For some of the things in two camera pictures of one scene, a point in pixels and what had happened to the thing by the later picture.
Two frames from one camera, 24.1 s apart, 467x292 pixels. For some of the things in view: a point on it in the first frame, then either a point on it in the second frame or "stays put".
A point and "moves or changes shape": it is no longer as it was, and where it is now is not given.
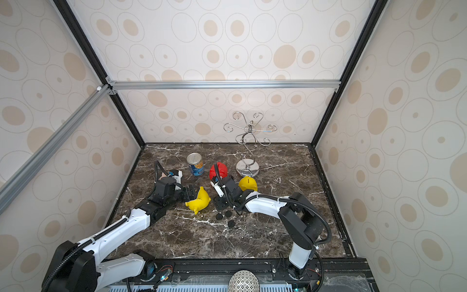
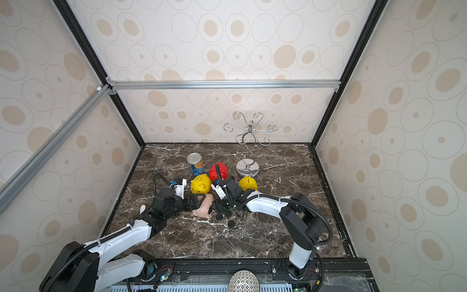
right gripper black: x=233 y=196 stays put
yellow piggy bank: x=248 y=183 stays put
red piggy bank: x=222 y=170 stays put
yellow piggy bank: x=201 y=202 moves or changes shape
